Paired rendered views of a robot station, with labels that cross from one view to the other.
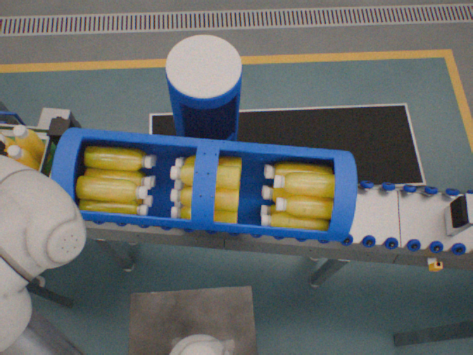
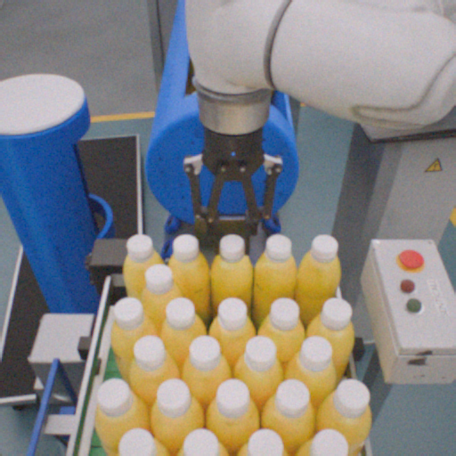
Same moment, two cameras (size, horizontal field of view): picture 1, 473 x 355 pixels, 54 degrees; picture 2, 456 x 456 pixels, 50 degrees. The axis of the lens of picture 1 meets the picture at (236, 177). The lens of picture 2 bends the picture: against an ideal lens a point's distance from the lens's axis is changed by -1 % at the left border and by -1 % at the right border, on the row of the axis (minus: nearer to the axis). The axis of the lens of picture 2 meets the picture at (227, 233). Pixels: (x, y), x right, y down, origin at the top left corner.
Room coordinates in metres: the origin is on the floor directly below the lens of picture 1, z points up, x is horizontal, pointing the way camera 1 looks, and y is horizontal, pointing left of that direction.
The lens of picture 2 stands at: (0.51, 1.25, 1.66)
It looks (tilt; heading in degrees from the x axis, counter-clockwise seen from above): 45 degrees down; 271
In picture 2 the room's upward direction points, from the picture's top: straight up
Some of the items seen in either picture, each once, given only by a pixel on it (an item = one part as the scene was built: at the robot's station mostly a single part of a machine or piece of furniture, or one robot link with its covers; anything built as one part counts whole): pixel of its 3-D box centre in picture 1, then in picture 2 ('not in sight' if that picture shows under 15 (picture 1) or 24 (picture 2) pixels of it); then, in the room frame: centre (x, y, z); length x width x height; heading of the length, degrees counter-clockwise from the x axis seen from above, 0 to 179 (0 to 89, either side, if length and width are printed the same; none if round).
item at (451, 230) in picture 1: (457, 215); not in sight; (0.53, -0.74, 1.00); 0.10 x 0.04 x 0.15; 0
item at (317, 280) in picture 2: not in sight; (316, 288); (0.36, 0.71, 0.99); 0.07 x 0.07 x 0.19
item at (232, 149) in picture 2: not in sight; (232, 149); (0.50, 0.71, 1.28); 0.08 x 0.07 x 0.09; 0
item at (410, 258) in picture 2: not in sight; (411, 259); (0.23, 0.74, 1.11); 0.04 x 0.04 x 0.01
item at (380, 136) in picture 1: (283, 153); (85, 246); (1.15, -0.25, 0.07); 1.50 x 0.52 x 0.15; 99
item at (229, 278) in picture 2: not in sight; (232, 288); (0.50, 0.71, 0.99); 0.07 x 0.07 x 0.19
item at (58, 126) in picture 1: (62, 134); (117, 270); (0.72, 0.64, 0.95); 0.10 x 0.07 x 0.10; 0
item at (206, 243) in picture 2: not in sight; (222, 239); (0.52, 0.59, 0.99); 0.10 x 0.02 x 0.12; 0
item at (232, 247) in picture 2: not in sight; (232, 248); (0.50, 0.71, 1.09); 0.04 x 0.04 x 0.02
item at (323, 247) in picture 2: not in sight; (324, 248); (0.36, 0.71, 1.09); 0.04 x 0.04 x 0.02
